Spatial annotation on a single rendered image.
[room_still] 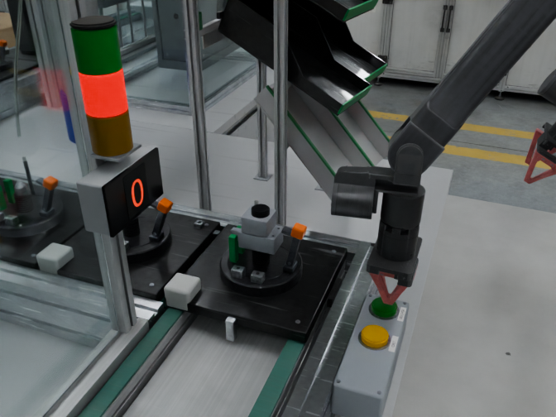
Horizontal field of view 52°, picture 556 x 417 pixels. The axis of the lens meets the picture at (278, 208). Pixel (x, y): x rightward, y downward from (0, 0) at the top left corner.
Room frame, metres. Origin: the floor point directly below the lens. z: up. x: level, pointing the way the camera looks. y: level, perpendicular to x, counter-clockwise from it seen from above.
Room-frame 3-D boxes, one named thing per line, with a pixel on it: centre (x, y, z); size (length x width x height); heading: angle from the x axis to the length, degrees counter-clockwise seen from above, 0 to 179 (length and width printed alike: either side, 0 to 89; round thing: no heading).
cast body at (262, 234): (0.79, 0.04, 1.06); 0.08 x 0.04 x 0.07; 69
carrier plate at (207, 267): (0.79, 0.03, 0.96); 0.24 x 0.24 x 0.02; 69
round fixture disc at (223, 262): (0.79, 0.03, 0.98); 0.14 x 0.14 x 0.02
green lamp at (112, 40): (0.65, 0.21, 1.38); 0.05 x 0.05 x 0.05
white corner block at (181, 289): (0.73, 0.15, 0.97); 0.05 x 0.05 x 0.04; 69
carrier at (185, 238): (0.88, 0.27, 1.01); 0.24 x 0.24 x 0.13; 69
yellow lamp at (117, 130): (0.65, 0.21, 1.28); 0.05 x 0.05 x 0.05
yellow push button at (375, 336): (0.63, -0.14, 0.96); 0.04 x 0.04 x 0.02
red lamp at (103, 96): (0.65, 0.21, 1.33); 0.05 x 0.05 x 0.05
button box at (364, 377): (0.63, -0.14, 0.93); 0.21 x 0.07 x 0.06; 159
